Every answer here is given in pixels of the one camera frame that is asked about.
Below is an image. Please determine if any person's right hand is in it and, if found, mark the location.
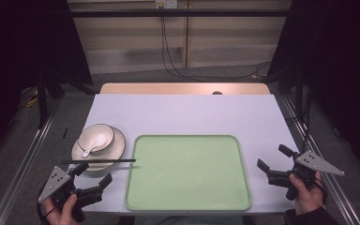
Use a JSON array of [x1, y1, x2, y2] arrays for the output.
[[288, 171, 325, 217]]

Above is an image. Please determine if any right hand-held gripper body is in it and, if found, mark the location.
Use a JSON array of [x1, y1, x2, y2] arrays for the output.
[[266, 150, 346, 202]]

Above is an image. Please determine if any black curtain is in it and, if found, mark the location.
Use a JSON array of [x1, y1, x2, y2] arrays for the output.
[[266, 0, 360, 173], [0, 0, 94, 163]]

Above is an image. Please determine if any white bowl with dark rim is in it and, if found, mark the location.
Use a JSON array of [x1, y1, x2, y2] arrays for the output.
[[77, 123, 116, 154]]

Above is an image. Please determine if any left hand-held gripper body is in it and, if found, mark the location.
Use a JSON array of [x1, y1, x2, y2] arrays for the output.
[[37, 165, 105, 223]]

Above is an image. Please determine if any white plate with dark rim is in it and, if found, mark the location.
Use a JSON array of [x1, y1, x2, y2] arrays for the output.
[[70, 126, 128, 173]]

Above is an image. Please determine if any white wall outlet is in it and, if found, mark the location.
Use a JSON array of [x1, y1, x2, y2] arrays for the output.
[[155, 0, 179, 9]]

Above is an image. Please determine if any green plastic tray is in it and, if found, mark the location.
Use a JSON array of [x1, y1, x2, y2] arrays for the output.
[[124, 134, 253, 212]]

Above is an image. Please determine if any wooden table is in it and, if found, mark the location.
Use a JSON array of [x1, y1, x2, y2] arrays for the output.
[[99, 82, 272, 96]]

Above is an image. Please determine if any white ceramic spoon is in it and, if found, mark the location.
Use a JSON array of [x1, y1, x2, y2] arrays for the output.
[[81, 134, 109, 159]]

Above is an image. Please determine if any pale lavender table cover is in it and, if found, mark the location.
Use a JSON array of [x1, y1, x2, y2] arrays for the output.
[[73, 93, 300, 218]]

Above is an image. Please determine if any black metal stand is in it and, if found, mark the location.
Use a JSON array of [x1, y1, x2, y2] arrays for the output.
[[35, 73, 51, 129], [294, 67, 306, 121]]

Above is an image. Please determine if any black horizontal bar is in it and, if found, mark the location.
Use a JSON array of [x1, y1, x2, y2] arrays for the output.
[[69, 8, 293, 19]]

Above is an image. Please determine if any person's left hand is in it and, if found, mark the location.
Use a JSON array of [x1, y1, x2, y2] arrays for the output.
[[41, 193, 80, 225]]

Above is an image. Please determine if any aluminium rail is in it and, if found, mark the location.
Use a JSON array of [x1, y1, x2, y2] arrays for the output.
[[280, 96, 360, 225], [0, 98, 64, 225]]

